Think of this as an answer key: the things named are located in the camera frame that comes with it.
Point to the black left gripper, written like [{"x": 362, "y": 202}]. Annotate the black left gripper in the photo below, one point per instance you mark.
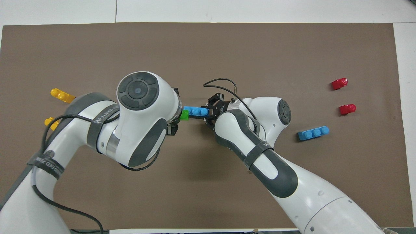
[{"x": 173, "y": 127}]

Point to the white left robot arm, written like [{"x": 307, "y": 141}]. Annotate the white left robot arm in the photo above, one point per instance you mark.
[{"x": 139, "y": 107}]

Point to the green two-stud toy block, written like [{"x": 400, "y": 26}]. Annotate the green two-stud toy block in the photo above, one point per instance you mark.
[{"x": 185, "y": 115}]

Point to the brown paper table mat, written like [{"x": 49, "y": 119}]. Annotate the brown paper table mat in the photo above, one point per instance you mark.
[{"x": 208, "y": 48}]

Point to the red one-stud toy block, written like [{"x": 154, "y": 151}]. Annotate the red one-stud toy block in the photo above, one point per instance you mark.
[
  {"x": 347, "y": 109},
  {"x": 339, "y": 84}
]

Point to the blue three-stud toy block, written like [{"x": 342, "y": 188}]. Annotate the blue three-stud toy block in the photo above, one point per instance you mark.
[
  {"x": 313, "y": 133},
  {"x": 196, "y": 111}
]

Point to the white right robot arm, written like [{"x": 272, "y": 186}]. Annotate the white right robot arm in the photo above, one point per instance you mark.
[{"x": 260, "y": 152}]

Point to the yellow two-stud toy block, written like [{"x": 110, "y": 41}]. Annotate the yellow two-stud toy block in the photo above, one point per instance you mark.
[
  {"x": 61, "y": 95},
  {"x": 50, "y": 122}
]

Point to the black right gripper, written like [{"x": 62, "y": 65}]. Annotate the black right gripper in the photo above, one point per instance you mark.
[{"x": 222, "y": 109}]

